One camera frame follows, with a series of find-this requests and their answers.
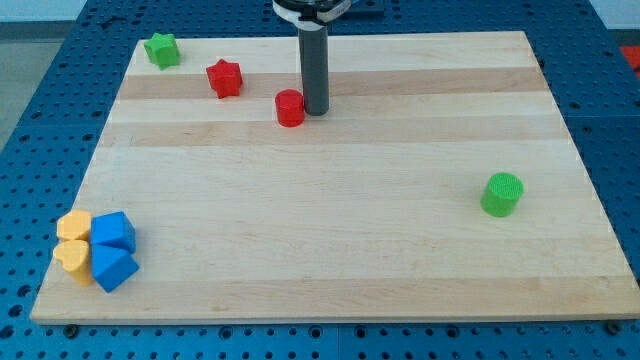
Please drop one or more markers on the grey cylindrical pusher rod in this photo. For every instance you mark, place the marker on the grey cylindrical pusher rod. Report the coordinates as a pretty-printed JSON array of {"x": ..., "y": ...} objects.
[{"x": 313, "y": 50}]

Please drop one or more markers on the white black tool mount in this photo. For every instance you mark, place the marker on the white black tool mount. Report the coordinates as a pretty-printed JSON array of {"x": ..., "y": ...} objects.
[{"x": 310, "y": 13}]

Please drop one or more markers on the red cylinder block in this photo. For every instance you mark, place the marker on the red cylinder block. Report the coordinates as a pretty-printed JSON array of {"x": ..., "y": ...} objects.
[{"x": 290, "y": 110}]

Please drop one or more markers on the red star block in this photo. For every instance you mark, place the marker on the red star block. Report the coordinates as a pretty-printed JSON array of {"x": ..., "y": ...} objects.
[{"x": 225, "y": 78}]

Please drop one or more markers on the green star block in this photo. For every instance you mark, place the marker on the green star block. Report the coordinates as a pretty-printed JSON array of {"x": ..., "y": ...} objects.
[{"x": 162, "y": 50}]

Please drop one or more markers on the wooden board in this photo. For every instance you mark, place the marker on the wooden board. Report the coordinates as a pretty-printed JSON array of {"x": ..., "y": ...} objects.
[{"x": 370, "y": 213}]

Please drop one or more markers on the green cylinder block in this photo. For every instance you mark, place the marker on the green cylinder block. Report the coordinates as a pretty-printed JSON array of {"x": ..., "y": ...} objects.
[{"x": 501, "y": 194}]

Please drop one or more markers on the blue cube block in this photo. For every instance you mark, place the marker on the blue cube block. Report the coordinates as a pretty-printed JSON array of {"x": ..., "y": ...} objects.
[{"x": 114, "y": 230}]

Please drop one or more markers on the yellow pentagon block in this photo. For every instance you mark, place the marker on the yellow pentagon block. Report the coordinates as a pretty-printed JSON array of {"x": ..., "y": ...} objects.
[{"x": 75, "y": 225}]

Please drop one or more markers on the blue triangle block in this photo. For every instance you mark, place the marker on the blue triangle block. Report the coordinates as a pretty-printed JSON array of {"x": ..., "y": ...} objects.
[{"x": 111, "y": 266}]

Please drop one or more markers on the yellow heart block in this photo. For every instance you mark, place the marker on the yellow heart block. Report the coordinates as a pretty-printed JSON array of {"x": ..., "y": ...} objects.
[{"x": 75, "y": 258}]

